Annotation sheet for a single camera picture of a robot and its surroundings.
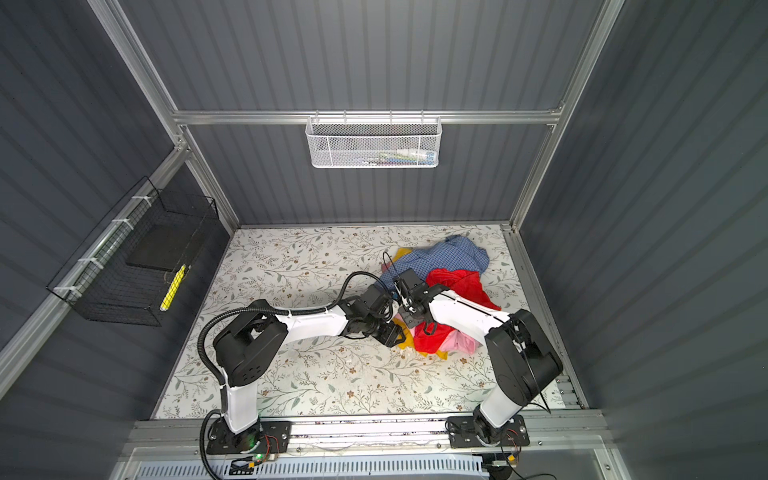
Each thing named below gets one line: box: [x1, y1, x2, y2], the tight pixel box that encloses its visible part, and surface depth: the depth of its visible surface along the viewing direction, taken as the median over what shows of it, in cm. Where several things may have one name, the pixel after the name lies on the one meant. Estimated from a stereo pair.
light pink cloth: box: [440, 329, 483, 354], surface depth 86 cm
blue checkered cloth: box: [375, 235, 490, 291], surface depth 98 cm
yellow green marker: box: [159, 264, 187, 311], surface depth 70 cm
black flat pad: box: [126, 224, 199, 271], surface depth 76 cm
